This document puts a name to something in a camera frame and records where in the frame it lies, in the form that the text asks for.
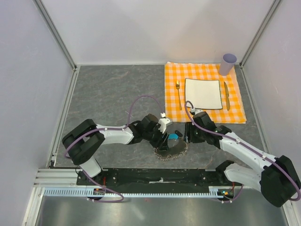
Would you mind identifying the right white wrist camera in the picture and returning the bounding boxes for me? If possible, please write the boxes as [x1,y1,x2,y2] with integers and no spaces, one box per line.
[190,108,203,115]

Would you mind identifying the white square plate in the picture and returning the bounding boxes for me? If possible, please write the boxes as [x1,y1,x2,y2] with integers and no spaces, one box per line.
[185,79,222,110]

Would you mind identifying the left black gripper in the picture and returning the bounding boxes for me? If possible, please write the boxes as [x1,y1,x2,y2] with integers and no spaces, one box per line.
[143,124,170,152]

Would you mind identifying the gold knife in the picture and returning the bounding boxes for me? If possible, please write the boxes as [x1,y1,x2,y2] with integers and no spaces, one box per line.
[224,82,230,111]

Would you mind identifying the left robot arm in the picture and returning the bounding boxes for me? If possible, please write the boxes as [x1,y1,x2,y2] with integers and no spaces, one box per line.
[62,113,172,185]

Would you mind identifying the black key fob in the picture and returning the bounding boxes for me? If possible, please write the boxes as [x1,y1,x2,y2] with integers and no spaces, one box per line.
[174,130,183,137]

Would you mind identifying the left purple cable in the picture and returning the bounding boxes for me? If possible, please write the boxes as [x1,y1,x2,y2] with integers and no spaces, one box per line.
[64,95,165,203]

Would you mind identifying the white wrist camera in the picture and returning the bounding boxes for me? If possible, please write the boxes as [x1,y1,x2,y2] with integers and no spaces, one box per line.
[158,113,172,133]
[190,108,203,115]

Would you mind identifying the lilac cup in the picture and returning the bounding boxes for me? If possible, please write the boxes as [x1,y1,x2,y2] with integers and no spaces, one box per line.
[219,53,237,76]

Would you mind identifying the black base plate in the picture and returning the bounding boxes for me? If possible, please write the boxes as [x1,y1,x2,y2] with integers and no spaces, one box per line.
[76,167,226,194]

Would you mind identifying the orange checkered cloth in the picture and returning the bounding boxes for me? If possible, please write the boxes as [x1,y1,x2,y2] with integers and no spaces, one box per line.
[165,62,246,124]

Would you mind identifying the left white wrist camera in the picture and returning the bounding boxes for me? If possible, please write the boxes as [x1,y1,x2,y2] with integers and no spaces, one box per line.
[158,113,172,133]

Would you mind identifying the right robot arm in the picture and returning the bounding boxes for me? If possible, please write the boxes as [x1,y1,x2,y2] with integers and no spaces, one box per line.
[185,111,301,207]

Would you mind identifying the grey cable duct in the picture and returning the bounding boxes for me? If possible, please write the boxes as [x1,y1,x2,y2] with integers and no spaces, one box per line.
[44,186,224,198]

